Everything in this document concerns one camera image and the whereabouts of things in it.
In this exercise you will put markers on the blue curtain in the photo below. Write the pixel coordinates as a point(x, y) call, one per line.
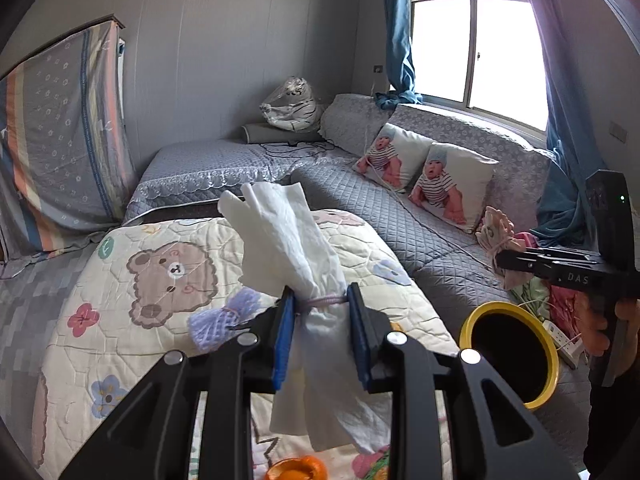
point(563, 213)
point(399, 63)

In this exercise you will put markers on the white power strip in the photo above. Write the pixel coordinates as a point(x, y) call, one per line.
point(570, 349)

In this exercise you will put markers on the pink clothes pile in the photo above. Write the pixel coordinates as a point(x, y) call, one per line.
point(561, 307)

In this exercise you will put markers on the white tissue bundle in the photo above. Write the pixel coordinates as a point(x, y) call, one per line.
point(321, 397)

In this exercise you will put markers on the baby print pillow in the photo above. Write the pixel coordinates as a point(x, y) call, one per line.
point(453, 184)
point(395, 156)

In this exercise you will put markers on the window with frame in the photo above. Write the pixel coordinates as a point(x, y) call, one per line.
point(483, 57)

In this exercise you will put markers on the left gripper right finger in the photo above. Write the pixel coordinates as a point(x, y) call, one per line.
point(491, 432)

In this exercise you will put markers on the yellow rim trash bin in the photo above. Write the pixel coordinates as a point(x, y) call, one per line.
point(517, 346)

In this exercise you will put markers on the pink paper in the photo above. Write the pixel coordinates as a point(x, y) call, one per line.
point(495, 234)

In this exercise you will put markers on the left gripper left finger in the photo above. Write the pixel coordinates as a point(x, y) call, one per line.
point(149, 433)

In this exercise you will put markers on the baby print pillow right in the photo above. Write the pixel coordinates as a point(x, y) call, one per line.
point(453, 184)

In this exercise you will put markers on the cartoon bear quilt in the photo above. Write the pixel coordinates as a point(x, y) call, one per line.
point(132, 303)

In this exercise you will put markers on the orange peel on quilt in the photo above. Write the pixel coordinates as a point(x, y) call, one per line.
point(302, 468)

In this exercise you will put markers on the wall switch plate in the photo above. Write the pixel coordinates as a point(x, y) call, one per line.
point(617, 131)

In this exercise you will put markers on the plush white tiger in bag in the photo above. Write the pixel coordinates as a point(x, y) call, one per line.
point(292, 106)

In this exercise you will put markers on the light green garment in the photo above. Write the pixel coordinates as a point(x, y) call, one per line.
point(535, 297)

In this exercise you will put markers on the left blue curtain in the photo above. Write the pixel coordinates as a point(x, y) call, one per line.
point(399, 63)

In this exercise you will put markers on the right hand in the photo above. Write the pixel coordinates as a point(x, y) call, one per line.
point(592, 326)

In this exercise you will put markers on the lavender foam net sleeve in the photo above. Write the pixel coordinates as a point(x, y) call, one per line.
point(210, 329)

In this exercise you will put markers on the baby print pillow left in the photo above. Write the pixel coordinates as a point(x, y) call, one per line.
point(395, 156)

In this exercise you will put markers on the right blue curtain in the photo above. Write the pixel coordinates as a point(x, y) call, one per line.
point(563, 213)

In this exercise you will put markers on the grey quilted sofa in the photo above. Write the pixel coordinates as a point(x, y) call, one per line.
point(187, 178)

